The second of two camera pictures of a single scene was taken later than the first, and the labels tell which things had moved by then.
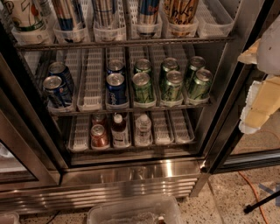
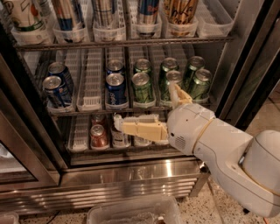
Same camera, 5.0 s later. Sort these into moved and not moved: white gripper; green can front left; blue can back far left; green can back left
Moved: white gripper
Not moved: green can back left; blue can back far left; green can front left
